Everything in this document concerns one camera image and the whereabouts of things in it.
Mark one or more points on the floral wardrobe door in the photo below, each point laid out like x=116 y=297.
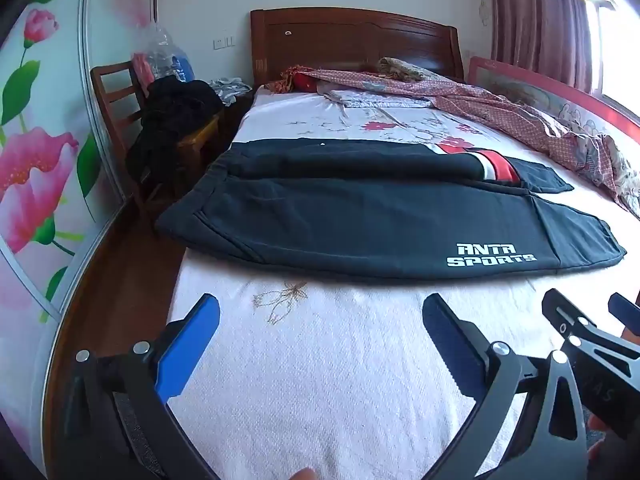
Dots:
x=45 y=160

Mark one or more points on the person's right hand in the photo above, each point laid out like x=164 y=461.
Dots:
x=597 y=421

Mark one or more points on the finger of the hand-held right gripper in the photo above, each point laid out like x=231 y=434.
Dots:
x=567 y=317
x=626 y=312

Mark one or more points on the black clothes pile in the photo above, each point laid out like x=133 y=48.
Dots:
x=175 y=120

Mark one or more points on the dark wooden nightstand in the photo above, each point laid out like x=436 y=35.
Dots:
x=234 y=120

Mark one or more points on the red pillow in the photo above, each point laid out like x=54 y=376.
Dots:
x=305 y=81

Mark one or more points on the folded light patterned cloth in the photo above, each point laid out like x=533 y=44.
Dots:
x=375 y=99

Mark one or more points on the window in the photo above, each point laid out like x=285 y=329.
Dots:
x=617 y=50

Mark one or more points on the pink checked quilt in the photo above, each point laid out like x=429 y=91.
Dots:
x=500 y=105

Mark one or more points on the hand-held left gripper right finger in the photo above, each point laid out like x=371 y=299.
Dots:
x=450 y=340

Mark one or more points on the person's left hand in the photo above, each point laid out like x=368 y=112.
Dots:
x=301 y=475

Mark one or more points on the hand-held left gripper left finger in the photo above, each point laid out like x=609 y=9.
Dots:
x=190 y=345

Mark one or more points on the white wall socket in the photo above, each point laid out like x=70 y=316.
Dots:
x=223 y=42

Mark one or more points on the bed with white floral sheet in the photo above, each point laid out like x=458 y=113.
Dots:
x=325 y=385

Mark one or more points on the grey patterned cloth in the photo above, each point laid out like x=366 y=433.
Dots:
x=230 y=89

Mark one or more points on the black pants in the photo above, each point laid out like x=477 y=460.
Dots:
x=350 y=220

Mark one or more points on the wooden chair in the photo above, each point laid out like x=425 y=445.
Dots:
x=112 y=95

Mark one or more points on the wooden headboard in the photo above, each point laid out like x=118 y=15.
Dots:
x=350 y=40

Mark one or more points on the pink curtain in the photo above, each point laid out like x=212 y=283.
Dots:
x=540 y=15

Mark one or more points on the pink pillow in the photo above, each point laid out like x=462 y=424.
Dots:
x=540 y=91

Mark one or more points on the clear plastic bag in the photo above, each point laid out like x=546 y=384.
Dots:
x=162 y=52

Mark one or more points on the orange fringed cloth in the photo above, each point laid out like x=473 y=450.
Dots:
x=281 y=81

